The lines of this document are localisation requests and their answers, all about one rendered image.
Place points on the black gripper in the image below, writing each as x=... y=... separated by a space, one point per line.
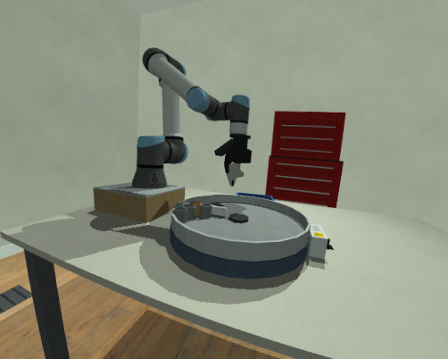
x=237 y=157

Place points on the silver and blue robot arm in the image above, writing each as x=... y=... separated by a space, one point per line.
x=152 y=151

